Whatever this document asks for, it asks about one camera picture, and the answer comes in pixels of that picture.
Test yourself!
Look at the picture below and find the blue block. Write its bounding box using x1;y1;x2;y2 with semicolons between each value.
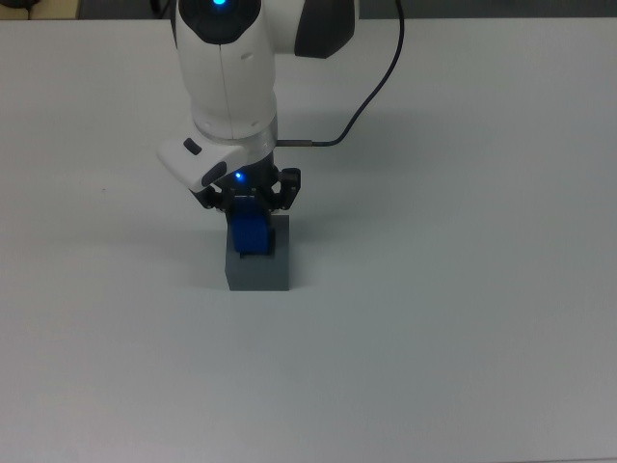
227;195;272;258

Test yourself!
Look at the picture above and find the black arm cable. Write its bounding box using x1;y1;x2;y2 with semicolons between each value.
276;0;407;149

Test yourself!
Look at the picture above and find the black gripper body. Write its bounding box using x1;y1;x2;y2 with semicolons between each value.
210;152;282;200

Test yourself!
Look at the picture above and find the grey hollow cuboid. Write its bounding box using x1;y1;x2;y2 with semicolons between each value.
224;213;292;293

